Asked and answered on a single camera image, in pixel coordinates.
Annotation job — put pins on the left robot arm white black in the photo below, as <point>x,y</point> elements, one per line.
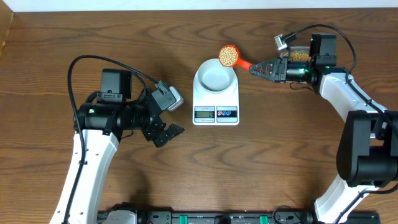
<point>101,121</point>

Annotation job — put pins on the clear plastic container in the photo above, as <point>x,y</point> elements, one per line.
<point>299,49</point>

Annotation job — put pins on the pile of soybeans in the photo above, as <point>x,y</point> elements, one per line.
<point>297,56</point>

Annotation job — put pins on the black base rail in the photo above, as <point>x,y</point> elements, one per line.
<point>127,213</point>

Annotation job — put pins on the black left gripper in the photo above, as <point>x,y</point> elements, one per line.
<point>157,125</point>

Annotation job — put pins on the white digital kitchen scale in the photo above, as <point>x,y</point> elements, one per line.
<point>215,108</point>

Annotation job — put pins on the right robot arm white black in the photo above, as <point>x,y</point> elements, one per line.
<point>366,159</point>

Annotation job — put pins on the red measuring scoop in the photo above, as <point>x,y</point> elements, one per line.
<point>242,63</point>

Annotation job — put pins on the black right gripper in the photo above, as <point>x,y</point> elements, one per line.
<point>278,70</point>

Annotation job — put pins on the soybeans in red scoop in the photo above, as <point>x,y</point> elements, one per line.
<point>228,56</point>

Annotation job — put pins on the grey round bowl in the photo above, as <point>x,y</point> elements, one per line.
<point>214,77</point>

